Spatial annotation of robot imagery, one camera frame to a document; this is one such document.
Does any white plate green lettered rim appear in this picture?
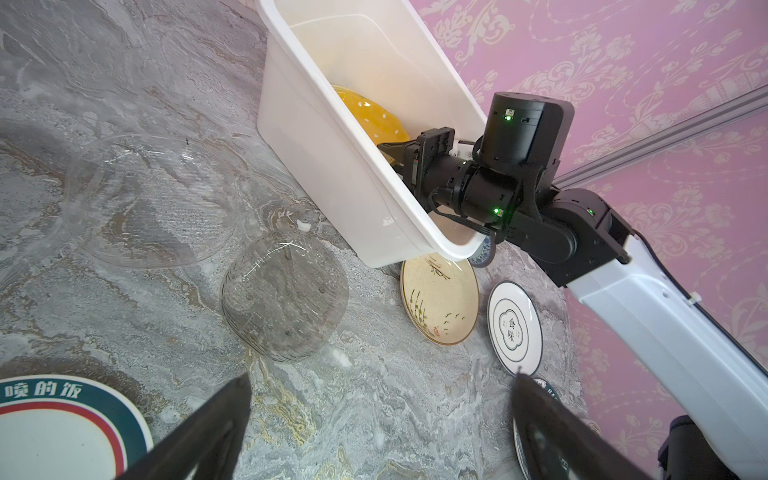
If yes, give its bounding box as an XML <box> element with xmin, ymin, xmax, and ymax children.
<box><xmin>511</xmin><ymin>376</ymin><xmax>562</xmax><ymax>480</ymax></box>

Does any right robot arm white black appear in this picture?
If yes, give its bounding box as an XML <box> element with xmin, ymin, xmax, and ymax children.
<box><xmin>380</xmin><ymin>92</ymin><xmax>767</xmax><ymax>479</ymax></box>

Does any white plate green cloud emblem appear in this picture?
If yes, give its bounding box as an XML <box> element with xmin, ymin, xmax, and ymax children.
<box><xmin>487</xmin><ymin>281</ymin><xmax>543</xmax><ymax>376</ymax></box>

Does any blue floral small plate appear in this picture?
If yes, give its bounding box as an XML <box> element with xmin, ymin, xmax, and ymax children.
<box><xmin>468</xmin><ymin>236</ymin><xmax>496</xmax><ymax>268</ymax></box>

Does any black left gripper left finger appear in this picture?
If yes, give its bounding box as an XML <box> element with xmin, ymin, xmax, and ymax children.
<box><xmin>120</xmin><ymin>373</ymin><xmax>252</xmax><ymax>479</ymax></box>

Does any white plate green red rim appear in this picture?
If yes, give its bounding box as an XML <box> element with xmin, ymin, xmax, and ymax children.
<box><xmin>1</xmin><ymin>374</ymin><xmax>154</xmax><ymax>479</ymax></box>

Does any white plastic bin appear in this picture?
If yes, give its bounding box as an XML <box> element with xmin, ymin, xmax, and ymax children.
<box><xmin>255</xmin><ymin>1</ymin><xmax>486</xmax><ymax>267</ymax></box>

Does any cream plate with plant drawing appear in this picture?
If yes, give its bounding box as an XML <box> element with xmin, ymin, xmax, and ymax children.
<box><xmin>400</xmin><ymin>253</ymin><xmax>480</xmax><ymax>345</ymax></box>

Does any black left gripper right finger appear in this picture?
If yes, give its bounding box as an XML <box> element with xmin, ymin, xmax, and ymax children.
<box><xmin>511</xmin><ymin>373</ymin><xmax>648</xmax><ymax>479</ymax></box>

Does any large clear glass plate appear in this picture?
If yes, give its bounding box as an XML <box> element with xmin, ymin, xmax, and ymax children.
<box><xmin>62</xmin><ymin>134</ymin><xmax>241</xmax><ymax>269</ymax></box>

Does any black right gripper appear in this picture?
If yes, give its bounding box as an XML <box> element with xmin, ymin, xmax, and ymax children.
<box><xmin>377</xmin><ymin>127</ymin><xmax>479</xmax><ymax>213</ymax></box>

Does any yellow scalloped dotted plate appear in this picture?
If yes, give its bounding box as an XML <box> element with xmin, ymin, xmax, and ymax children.
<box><xmin>333</xmin><ymin>85</ymin><xmax>411</xmax><ymax>146</ymax></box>

